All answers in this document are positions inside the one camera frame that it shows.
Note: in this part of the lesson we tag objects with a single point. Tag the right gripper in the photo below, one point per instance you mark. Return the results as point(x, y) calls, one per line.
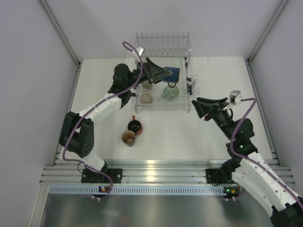
point(203, 109)

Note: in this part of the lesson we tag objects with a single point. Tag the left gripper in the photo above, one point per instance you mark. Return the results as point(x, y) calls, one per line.
point(160, 74)

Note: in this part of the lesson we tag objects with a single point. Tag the olive grey mug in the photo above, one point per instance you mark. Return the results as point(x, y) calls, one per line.
point(146, 85)

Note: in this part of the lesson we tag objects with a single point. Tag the dark blue mug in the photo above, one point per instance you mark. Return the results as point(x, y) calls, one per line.
point(173, 79)

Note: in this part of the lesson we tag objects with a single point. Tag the teal green cup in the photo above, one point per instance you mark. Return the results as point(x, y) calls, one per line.
point(170, 93)

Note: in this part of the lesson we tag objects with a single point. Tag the beige speckled cup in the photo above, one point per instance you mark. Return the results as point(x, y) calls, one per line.
point(146, 98)

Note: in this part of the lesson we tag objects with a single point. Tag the black and red mug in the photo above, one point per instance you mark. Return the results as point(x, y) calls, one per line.
point(135, 126)

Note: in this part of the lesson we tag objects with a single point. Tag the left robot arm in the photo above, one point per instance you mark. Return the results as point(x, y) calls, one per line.
point(77, 135)

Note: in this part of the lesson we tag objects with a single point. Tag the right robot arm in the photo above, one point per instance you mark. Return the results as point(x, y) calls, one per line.
point(247, 167)

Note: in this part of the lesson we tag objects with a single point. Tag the brown mug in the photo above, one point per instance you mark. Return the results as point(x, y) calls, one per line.
point(128, 138)

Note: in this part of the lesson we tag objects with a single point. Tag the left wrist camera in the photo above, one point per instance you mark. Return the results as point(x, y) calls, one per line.
point(138, 53)

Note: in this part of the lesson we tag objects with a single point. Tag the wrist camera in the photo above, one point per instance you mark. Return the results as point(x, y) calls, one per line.
point(235, 97)
point(138, 53)

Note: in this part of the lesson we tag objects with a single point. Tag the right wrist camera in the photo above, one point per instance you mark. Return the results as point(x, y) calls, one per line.
point(235, 97)

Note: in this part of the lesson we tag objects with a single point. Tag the metal wire dish rack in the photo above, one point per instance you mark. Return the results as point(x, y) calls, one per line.
point(166, 60)

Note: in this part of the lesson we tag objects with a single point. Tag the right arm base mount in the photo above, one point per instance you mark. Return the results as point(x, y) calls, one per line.
point(216, 176)

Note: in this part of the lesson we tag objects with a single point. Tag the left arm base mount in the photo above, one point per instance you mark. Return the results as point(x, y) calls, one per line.
point(88, 176)

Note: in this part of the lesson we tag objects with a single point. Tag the left aluminium frame post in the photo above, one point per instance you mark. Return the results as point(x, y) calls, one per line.
point(55, 23)

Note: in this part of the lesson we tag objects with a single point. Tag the aluminium frame post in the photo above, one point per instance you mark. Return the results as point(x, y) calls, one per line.
point(55, 23)
point(268, 29)

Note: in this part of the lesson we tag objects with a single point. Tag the right aluminium frame post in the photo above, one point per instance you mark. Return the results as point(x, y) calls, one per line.
point(268, 29)

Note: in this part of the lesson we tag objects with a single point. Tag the aluminium rail base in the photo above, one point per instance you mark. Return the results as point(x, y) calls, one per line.
point(178, 172)

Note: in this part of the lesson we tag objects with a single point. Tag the slotted cable duct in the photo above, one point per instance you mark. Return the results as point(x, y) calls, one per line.
point(137, 190)

